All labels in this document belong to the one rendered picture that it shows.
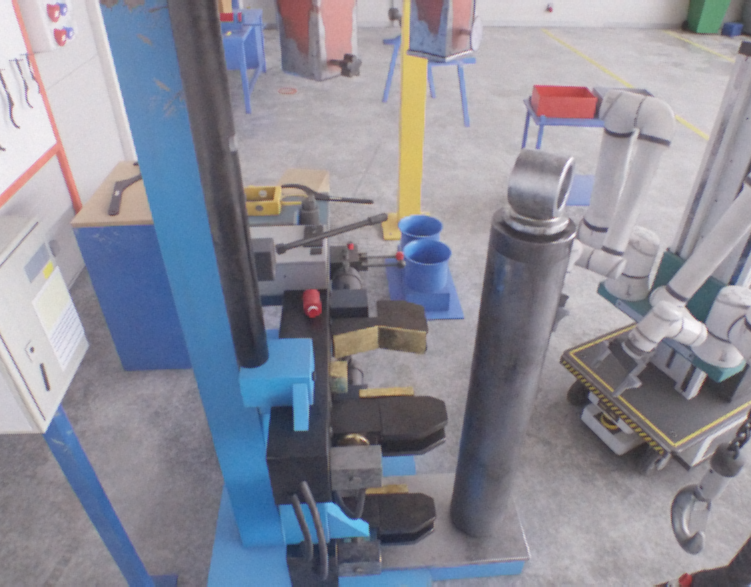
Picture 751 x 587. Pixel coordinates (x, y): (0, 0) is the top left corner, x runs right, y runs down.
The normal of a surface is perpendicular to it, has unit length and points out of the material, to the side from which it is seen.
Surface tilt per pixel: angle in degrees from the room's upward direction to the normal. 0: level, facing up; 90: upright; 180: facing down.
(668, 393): 0
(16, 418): 90
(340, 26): 90
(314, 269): 90
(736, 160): 90
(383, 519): 0
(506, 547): 0
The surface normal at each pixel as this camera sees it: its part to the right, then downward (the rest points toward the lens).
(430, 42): -0.66, 0.44
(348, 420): 0.00, -0.81
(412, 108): 0.07, 0.59
